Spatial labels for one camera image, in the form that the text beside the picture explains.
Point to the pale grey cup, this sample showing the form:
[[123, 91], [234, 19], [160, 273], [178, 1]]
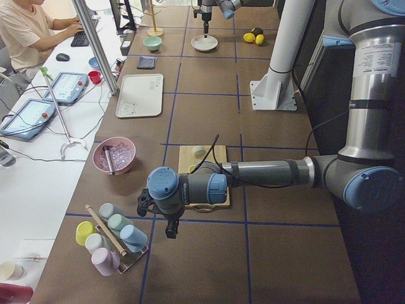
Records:
[[96, 241]]

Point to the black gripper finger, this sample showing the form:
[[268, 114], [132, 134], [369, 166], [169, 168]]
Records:
[[171, 230], [205, 29]]

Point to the black computer mouse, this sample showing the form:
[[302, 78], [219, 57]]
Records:
[[62, 57]]

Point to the yellow lemon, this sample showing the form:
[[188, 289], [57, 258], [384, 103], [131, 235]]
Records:
[[259, 40], [249, 37]]

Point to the yellow cup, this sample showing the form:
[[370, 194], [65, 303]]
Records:
[[83, 231]]

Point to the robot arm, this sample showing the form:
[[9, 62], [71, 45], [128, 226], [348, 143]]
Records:
[[360, 174], [227, 8]]

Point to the person in beige shirt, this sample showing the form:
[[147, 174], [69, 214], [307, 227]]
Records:
[[30, 34]]

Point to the black keyboard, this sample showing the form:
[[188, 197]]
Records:
[[80, 40]]

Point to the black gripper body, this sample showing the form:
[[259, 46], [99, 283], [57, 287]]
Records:
[[171, 218], [206, 9]]

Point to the white bear tray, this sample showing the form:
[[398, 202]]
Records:
[[141, 95]]

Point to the pink bowl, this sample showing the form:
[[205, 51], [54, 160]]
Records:
[[110, 142]]

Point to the wooden mug tree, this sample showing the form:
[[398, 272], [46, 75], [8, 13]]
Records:
[[154, 30]]

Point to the grey folded cloth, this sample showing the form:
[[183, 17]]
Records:
[[147, 62]]

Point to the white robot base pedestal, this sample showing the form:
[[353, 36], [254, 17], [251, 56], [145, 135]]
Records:
[[275, 91]]

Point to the light blue cup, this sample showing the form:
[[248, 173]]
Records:
[[134, 238]]

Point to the clear ice cubes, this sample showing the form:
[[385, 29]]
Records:
[[121, 156]]

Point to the mint green bowl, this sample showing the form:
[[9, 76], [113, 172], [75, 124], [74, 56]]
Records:
[[152, 43]]

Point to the red mug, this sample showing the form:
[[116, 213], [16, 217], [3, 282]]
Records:
[[95, 77]]

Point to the clear cup rack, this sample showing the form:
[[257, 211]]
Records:
[[126, 261]]

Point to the cream round plate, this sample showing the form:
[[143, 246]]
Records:
[[204, 43]]

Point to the paper cup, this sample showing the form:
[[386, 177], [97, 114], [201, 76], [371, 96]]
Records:
[[11, 271]]

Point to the aluminium frame post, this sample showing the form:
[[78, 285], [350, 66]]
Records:
[[95, 43]]

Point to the grabber reaching tool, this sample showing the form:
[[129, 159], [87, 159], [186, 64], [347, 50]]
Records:
[[70, 141]]

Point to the teach pendant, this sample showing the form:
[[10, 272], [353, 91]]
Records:
[[29, 120], [68, 86]]

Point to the near teach pendant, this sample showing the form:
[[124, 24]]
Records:
[[29, 120]]

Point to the lilac cup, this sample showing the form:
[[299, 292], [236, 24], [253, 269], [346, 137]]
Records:
[[105, 261]]

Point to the far teach pendant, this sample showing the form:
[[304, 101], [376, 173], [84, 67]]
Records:
[[68, 86]]

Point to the mint green cup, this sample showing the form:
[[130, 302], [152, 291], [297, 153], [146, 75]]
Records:
[[117, 222]]

